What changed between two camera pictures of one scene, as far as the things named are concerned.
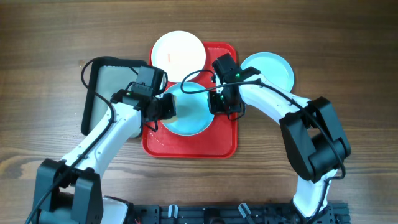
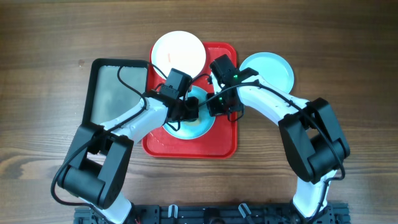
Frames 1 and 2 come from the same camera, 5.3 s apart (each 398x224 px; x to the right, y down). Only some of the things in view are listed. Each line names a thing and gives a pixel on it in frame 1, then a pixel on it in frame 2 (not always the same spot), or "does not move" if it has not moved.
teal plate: (273, 66) does not move
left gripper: (170, 111) → (193, 113)
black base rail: (336, 213) does not move
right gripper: (215, 109) does not move
